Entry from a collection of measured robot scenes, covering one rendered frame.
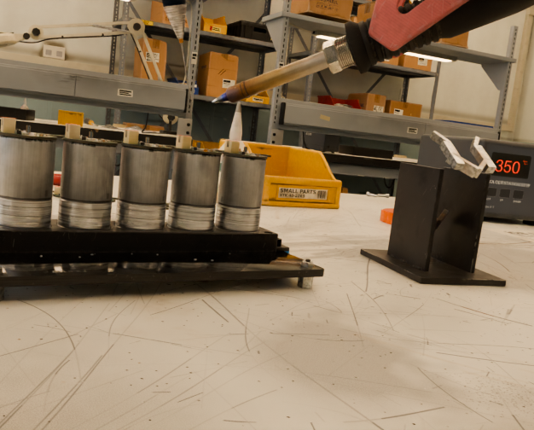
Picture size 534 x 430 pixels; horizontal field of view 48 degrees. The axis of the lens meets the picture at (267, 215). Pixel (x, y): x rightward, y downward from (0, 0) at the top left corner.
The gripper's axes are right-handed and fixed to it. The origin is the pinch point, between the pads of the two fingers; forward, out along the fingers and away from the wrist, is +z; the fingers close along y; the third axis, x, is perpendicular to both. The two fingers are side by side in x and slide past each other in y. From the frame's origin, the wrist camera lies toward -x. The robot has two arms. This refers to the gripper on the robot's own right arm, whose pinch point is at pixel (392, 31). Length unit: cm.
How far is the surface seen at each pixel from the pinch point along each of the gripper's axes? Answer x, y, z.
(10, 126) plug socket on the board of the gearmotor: -10.4, 6.1, 13.0
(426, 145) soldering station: 5, -55, 3
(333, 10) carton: -66, -263, -25
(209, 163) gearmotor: -3.7, 0.1, 10.2
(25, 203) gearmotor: -8.0, 6.2, 15.3
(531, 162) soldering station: 15.7, -47.0, -2.7
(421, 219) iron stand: 7.0, -8.5, 6.9
